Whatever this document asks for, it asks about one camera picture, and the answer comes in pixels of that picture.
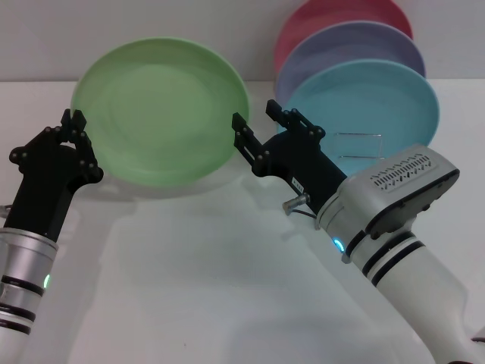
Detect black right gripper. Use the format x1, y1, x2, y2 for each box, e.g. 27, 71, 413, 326
230, 99, 348, 219

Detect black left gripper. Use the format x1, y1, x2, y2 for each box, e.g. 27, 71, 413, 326
3, 108, 105, 242

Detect green plate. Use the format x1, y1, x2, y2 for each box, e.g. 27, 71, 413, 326
70, 36, 251, 189

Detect teal blue plate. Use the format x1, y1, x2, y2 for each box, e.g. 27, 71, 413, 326
276, 59, 441, 175

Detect purple plate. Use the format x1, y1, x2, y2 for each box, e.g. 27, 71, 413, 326
275, 20, 427, 103

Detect red plate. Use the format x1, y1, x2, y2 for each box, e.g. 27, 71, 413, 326
274, 0, 414, 80

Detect right gripper cable with connector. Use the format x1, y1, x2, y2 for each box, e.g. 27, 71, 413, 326
282, 192, 318, 219

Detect metal wire plate rack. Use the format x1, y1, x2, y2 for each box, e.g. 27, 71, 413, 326
313, 131, 388, 231

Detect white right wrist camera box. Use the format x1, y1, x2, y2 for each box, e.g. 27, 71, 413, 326
335, 143, 462, 241

